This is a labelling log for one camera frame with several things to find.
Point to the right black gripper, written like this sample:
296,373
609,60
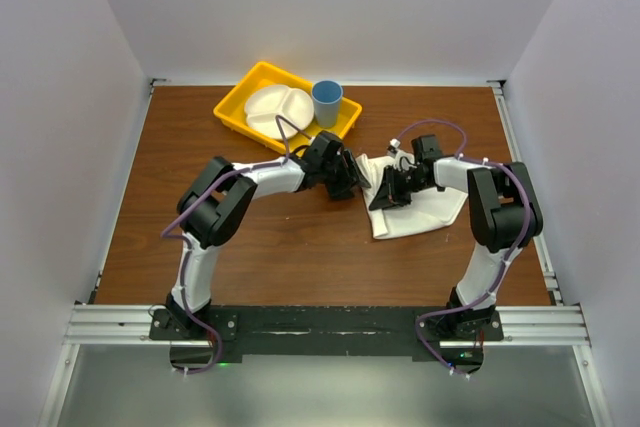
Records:
389,195

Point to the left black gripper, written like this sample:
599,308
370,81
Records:
350,176

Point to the white cloth napkin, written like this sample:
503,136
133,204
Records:
429,210

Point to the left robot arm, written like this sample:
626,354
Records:
212,209

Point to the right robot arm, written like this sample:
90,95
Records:
424,190

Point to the blue plastic cup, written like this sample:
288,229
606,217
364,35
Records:
327,97

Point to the white divided plate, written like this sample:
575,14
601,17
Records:
264,105

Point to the yellow plastic tray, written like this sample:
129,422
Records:
230,110

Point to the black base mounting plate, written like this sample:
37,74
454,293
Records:
228,334

